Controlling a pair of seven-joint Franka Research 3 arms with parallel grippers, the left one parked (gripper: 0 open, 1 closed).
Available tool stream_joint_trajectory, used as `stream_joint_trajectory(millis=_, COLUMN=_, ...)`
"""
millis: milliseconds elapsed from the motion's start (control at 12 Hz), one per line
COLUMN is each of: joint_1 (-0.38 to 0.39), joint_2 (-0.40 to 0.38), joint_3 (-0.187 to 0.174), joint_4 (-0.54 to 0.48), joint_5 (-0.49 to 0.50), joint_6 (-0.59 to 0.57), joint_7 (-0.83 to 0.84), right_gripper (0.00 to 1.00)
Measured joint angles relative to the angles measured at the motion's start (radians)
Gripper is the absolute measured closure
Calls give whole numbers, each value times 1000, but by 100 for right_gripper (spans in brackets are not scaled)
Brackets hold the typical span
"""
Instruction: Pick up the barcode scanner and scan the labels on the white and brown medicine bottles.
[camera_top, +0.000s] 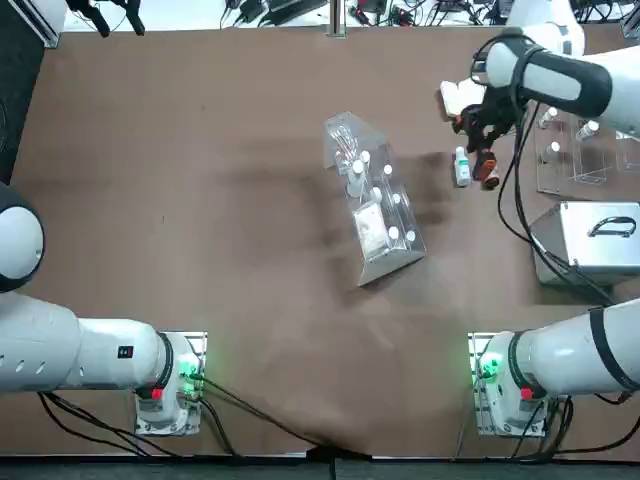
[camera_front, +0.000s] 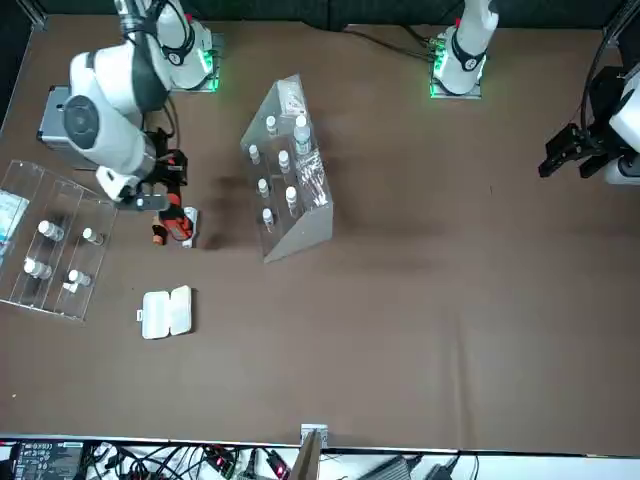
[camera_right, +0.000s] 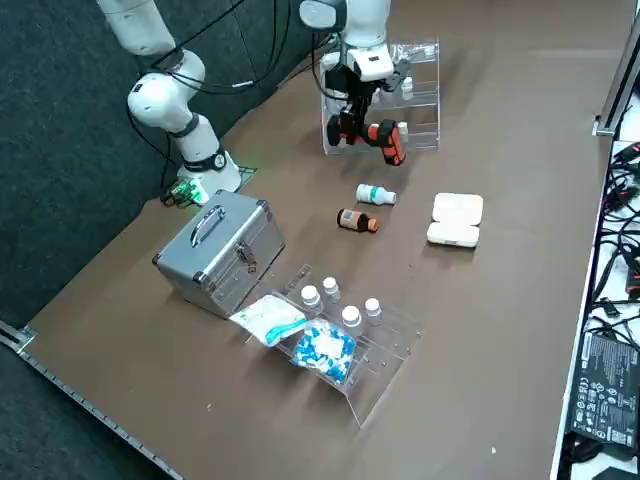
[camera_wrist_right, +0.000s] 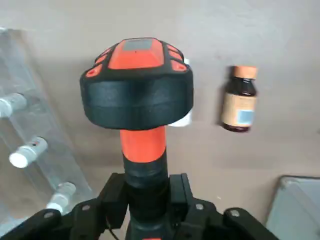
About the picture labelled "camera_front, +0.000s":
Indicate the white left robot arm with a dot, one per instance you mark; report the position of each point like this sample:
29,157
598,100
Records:
472,45

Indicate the small clear packet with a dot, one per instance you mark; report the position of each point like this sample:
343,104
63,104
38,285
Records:
292,97

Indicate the black plug with red light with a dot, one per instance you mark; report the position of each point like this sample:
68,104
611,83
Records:
215,457
280,469

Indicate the large white-capped vial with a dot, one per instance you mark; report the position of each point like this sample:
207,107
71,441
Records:
31,266
47,228

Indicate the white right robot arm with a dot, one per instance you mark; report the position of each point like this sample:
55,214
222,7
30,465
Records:
110,75

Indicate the small white label tag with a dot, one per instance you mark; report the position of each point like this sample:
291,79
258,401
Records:
70,288

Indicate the tall clear acrylic shelf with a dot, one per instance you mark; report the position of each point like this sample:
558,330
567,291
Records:
310,235

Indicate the open white pill box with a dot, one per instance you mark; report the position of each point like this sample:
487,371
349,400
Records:
165,312

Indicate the metal frame post with bracket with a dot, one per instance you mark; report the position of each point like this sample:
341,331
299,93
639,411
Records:
307,460

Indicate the white packet with teal print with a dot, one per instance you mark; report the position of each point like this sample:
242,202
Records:
10,210

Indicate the green connector block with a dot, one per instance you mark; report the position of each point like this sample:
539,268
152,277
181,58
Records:
437,50

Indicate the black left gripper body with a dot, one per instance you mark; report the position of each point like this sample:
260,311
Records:
602,145

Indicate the orange and black barcode scanner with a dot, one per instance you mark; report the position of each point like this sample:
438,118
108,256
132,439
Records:
173,201

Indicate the clear bottle with green label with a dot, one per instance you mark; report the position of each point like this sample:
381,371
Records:
301,134

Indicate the grey power adapter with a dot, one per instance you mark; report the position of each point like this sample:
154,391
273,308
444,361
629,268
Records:
395,470

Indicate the small white-capped vial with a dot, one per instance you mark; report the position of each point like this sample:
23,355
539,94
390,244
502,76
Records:
291,196
254,151
271,122
268,216
88,233
263,186
284,159
75,275

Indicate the white medicine bottle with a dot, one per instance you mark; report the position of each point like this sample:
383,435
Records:
192,222

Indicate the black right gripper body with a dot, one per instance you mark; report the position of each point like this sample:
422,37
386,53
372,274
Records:
159,170

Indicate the black labelled power adapter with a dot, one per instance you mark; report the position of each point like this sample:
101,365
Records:
45,460

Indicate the aluminium frame strut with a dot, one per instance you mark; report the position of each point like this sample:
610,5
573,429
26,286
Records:
617,25
35,12

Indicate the clear bag of cotton swabs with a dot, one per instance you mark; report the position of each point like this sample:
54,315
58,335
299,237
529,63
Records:
312,182

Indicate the low clear acrylic shelf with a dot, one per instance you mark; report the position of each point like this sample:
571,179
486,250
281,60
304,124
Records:
30,170

